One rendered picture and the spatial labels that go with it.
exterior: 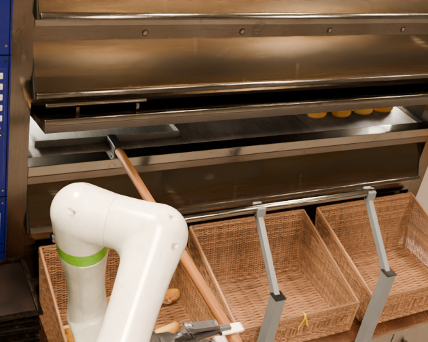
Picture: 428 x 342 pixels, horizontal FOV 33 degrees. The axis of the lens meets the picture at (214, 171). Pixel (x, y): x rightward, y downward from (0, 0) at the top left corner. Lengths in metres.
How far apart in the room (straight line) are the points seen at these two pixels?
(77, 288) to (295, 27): 1.36
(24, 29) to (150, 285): 1.08
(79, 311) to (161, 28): 1.02
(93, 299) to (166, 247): 0.36
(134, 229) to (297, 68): 1.43
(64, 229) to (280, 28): 1.38
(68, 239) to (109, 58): 1.00
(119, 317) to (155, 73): 1.21
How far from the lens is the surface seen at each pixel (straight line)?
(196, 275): 2.05
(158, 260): 1.40
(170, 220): 1.41
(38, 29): 2.24
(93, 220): 1.43
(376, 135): 3.15
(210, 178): 2.79
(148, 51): 2.41
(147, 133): 2.68
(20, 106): 2.34
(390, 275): 2.71
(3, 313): 2.32
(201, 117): 2.41
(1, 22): 2.17
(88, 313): 1.76
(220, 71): 2.53
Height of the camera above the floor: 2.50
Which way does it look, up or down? 31 degrees down
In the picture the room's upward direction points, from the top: 11 degrees clockwise
